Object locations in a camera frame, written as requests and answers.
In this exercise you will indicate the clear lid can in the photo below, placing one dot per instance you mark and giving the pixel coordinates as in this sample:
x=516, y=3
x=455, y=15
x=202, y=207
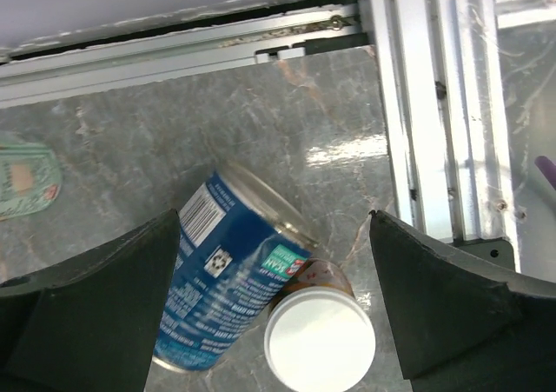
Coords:
x=31, y=177

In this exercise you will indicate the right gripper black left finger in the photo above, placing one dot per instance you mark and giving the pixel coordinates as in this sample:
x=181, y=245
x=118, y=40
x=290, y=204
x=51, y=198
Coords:
x=90, y=323

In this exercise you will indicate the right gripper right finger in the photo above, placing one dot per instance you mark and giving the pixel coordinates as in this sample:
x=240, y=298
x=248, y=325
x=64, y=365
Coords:
x=461, y=323

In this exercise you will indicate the orange can white lid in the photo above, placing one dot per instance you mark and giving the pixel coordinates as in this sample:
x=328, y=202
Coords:
x=318, y=337

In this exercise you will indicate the teal blue pull-tab can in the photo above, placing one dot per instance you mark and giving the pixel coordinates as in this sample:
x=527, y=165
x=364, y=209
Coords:
x=240, y=242

